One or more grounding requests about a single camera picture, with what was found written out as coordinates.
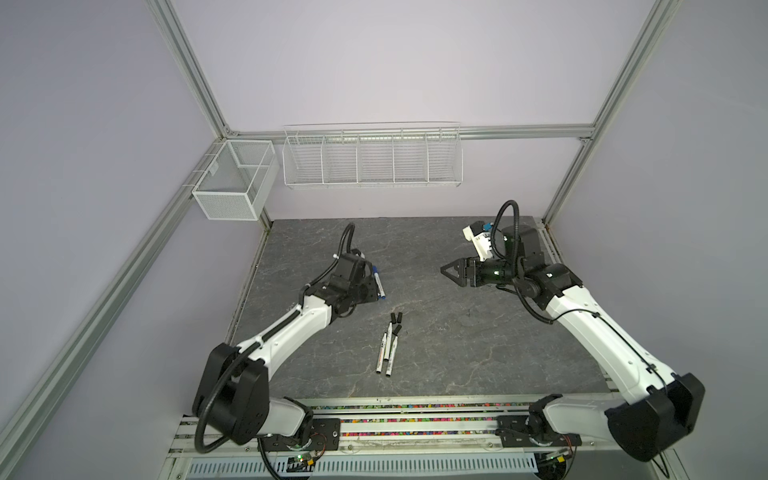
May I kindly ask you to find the white marker blue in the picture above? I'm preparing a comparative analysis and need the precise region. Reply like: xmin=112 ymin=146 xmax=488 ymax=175
xmin=372 ymin=266 xmax=386 ymax=299

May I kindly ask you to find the white marker pen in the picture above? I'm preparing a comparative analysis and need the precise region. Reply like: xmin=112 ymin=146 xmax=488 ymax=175
xmin=383 ymin=322 xmax=394 ymax=361
xmin=385 ymin=336 xmax=398 ymax=377
xmin=375 ymin=333 xmax=386 ymax=374

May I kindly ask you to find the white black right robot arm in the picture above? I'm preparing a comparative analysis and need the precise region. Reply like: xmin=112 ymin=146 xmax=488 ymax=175
xmin=440 ymin=200 xmax=705 ymax=462

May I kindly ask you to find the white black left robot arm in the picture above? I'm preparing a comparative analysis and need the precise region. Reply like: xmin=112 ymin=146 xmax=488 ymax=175
xmin=192 ymin=223 xmax=379 ymax=454

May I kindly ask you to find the white mesh square basket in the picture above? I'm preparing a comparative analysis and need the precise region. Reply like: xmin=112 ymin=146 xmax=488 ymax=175
xmin=192 ymin=140 xmax=279 ymax=221

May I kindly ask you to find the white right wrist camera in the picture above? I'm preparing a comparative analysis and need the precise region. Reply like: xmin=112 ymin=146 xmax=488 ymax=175
xmin=462 ymin=220 xmax=494 ymax=262

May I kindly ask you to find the white wire long basket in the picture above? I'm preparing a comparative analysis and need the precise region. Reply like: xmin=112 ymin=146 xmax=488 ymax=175
xmin=283 ymin=122 xmax=464 ymax=188

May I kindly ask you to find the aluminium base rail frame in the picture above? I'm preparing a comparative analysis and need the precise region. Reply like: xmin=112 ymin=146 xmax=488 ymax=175
xmin=160 ymin=395 xmax=689 ymax=479

